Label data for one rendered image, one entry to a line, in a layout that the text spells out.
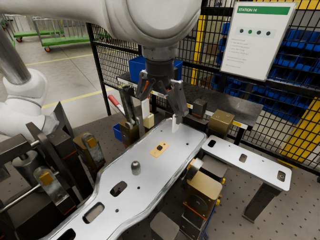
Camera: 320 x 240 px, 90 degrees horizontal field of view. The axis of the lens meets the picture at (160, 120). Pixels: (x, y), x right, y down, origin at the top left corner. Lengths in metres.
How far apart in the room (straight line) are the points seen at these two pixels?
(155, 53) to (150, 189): 0.38
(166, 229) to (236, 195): 0.52
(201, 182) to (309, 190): 0.73
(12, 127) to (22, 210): 0.50
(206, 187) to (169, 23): 0.42
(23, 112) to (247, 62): 1.14
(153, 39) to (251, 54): 0.75
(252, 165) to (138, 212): 0.41
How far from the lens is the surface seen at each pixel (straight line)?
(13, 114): 1.06
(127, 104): 0.60
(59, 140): 0.57
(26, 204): 0.68
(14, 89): 1.09
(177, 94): 0.43
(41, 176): 0.54
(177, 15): 0.19
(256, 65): 0.92
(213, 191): 0.50
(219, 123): 0.71
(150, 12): 0.18
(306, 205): 1.08
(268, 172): 0.67
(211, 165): 0.63
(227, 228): 0.85
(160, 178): 0.55
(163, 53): 0.39
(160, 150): 0.62
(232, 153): 0.67
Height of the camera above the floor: 1.46
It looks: 37 degrees down
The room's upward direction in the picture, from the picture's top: straight up
